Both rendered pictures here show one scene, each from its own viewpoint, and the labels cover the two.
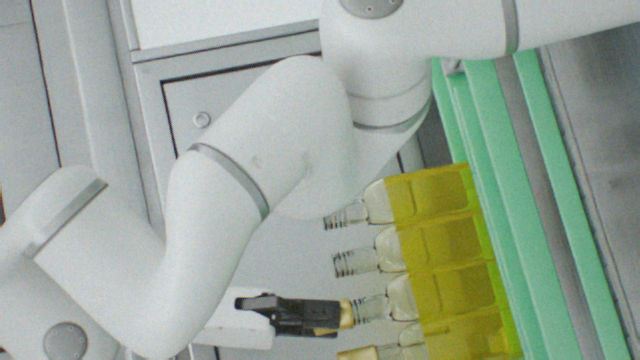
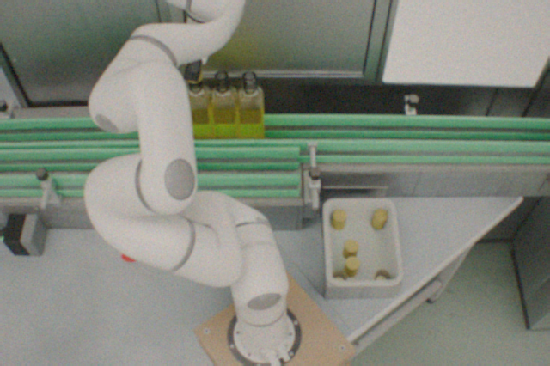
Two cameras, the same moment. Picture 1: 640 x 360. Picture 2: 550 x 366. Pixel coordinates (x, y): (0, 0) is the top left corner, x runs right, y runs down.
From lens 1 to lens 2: 1.08 m
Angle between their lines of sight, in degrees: 52
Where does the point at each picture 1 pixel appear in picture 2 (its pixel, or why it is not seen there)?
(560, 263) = not seen: hidden behind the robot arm
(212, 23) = (405, 14)
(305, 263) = (245, 27)
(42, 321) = (118, 123)
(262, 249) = (258, 10)
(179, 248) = (125, 247)
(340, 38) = (245, 286)
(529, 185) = (228, 185)
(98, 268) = (122, 205)
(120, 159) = not seen: outside the picture
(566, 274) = not seen: hidden behind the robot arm
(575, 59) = (284, 210)
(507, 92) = (278, 186)
